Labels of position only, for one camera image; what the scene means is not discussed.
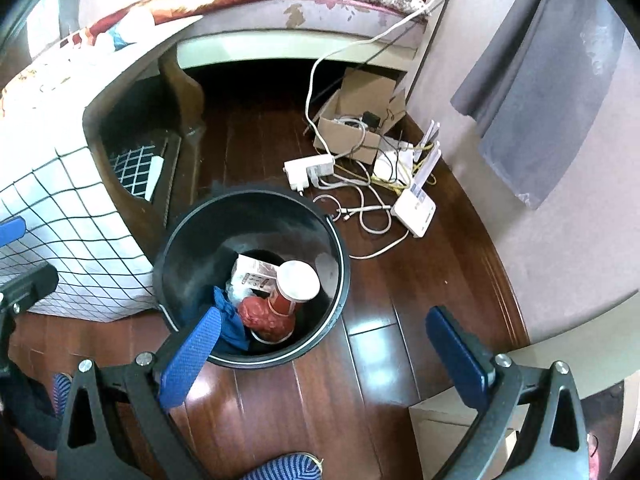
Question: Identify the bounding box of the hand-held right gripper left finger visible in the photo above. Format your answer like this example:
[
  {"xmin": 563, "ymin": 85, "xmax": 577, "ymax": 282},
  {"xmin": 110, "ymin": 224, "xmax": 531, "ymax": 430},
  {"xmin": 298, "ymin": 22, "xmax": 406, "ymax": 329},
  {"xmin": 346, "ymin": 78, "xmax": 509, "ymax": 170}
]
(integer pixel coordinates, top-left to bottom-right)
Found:
[{"xmin": 55, "ymin": 306, "xmax": 224, "ymax": 480}]

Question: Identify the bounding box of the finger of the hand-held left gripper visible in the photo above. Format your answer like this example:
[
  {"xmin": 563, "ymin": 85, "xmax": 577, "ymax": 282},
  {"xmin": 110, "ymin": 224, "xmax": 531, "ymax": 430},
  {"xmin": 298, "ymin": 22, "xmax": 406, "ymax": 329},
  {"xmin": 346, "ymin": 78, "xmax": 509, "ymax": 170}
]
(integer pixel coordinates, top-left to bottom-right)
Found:
[
  {"xmin": 0, "ymin": 262, "xmax": 60, "ymax": 322},
  {"xmin": 0, "ymin": 216, "xmax": 26, "ymax": 256}
]

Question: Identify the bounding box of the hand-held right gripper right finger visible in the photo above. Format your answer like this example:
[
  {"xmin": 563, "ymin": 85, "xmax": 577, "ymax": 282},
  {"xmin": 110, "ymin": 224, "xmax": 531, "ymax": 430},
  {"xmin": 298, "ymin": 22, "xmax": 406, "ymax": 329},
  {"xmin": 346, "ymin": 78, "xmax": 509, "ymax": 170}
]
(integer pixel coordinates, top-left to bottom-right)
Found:
[{"xmin": 425, "ymin": 305, "xmax": 592, "ymax": 480}]

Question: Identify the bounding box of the red wrapper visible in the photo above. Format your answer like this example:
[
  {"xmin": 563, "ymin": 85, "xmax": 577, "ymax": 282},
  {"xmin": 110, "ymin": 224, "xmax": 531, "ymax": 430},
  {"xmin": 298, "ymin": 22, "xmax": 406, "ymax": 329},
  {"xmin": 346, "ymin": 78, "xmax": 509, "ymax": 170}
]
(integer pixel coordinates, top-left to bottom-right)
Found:
[{"xmin": 237, "ymin": 296, "xmax": 281, "ymax": 333}]

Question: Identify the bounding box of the small printed carton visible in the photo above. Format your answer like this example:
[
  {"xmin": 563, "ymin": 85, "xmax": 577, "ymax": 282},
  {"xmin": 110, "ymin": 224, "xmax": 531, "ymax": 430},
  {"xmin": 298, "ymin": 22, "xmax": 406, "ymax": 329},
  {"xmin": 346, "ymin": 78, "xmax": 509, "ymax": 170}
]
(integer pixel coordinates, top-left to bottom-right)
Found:
[{"xmin": 231, "ymin": 254, "xmax": 278, "ymax": 297}]

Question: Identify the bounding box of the red paper cup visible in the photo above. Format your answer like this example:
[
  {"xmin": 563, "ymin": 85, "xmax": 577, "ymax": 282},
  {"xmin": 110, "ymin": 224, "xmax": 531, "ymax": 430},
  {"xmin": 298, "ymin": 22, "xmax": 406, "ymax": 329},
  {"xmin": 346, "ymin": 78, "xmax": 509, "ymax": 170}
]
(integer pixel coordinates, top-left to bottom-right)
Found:
[{"xmin": 248, "ymin": 260, "xmax": 321, "ymax": 343}]

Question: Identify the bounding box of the black plastic bucket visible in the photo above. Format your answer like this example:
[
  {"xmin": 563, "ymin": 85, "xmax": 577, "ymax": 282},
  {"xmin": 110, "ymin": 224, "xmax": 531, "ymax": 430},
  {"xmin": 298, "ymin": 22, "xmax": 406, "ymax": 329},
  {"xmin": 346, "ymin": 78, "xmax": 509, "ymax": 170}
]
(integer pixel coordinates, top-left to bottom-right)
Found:
[{"xmin": 152, "ymin": 186, "xmax": 351, "ymax": 371}]

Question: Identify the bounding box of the blue striped slipper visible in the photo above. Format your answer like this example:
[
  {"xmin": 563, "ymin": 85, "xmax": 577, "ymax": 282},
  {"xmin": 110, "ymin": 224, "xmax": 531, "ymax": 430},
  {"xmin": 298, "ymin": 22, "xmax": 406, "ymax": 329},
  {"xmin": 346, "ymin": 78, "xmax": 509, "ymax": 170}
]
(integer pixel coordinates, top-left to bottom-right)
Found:
[
  {"xmin": 52, "ymin": 372, "xmax": 75, "ymax": 417},
  {"xmin": 239, "ymin": 452, "xmax": 323, "ymax": 480}
]

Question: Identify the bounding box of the white router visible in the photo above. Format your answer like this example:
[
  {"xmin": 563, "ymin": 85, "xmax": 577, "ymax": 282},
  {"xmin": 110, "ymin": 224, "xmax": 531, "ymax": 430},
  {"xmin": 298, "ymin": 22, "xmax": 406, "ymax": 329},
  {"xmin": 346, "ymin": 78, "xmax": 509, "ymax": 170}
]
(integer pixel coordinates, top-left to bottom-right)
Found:
[{"xmin": 391, "ymin": 120, "xmax": 442, "ymax": 238}]

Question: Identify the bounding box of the white modem box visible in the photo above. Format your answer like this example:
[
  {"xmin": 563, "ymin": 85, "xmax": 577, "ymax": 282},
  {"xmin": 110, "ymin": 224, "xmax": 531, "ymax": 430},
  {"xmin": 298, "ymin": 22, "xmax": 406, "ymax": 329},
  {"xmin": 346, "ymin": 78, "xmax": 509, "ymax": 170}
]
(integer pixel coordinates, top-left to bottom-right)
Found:
[{"xmin": 372, "ymin": 141, "xmax": 415, "ymax": 186}]

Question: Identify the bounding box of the white power strip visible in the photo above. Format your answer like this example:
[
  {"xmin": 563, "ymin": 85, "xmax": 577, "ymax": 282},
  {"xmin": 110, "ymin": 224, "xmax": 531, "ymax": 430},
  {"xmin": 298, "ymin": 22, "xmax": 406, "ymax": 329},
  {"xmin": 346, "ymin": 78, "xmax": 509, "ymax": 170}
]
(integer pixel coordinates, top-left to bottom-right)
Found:
[{"xmin": 282, "ymin": 154, "xmax": 336, "ymax": 193}]

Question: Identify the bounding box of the cardboard box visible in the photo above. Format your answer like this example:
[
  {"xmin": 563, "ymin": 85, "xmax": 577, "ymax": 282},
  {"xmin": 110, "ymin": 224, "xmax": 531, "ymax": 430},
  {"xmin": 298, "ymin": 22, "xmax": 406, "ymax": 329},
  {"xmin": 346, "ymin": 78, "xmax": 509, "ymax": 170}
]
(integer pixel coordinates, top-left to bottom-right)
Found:
[{"xmin": 302, "ymin": 67, "xmax": 408, "ymax": 163}]

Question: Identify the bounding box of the grey patterned curtain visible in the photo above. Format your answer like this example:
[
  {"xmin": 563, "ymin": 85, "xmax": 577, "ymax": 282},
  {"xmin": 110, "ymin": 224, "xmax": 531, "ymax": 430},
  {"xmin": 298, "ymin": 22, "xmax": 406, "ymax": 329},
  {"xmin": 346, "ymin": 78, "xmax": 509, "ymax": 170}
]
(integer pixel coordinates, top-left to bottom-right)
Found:
[{"xmin": 450, "ymin": 0, "xmax": 628, "ymax": 211}]

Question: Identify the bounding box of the grey floral mattress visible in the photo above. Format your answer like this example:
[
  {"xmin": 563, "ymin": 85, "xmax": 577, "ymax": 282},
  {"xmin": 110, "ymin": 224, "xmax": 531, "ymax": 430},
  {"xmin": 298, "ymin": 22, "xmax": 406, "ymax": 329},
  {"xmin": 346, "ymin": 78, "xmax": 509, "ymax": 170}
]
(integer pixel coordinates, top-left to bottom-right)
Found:
[{"xmin": 177, "ymin": 0, "xmax": 430, "ymax": 46}]

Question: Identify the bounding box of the thin white cable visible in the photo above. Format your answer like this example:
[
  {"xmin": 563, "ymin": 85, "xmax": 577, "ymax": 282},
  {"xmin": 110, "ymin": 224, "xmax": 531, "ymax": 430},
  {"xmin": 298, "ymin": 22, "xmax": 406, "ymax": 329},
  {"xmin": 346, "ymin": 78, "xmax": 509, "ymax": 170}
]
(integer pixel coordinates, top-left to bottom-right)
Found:
[{"xmin": 312, "ymin": 175, "xmax": 411, "ymax": 261}]

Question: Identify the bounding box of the braided charging cable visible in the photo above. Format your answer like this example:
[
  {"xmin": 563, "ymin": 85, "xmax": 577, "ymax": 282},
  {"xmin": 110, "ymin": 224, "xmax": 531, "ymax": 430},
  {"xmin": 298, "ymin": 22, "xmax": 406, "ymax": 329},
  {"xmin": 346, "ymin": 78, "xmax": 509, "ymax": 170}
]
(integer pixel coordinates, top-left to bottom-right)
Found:
[{"xmin": 314, "ymin": 194, "xmax": 393, "ymax": 222}]

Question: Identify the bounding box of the yellow network cable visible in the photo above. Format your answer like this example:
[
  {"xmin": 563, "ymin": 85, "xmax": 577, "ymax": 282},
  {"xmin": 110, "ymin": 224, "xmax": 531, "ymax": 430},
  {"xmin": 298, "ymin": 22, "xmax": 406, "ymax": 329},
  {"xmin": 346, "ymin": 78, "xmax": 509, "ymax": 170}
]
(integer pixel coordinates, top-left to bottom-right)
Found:
[{"xmin": 370, "ymin": 142, "xmax": 437, "ymax": 195}]

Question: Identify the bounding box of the thick white cable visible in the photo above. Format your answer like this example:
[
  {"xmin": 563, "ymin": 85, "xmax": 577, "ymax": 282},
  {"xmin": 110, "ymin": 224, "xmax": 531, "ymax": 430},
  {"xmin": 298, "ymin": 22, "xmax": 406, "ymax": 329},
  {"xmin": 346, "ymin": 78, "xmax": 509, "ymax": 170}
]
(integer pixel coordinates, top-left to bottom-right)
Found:
[{"xmin": 305, "ymin": 0, "xmax": 443, "ymax": 161}]

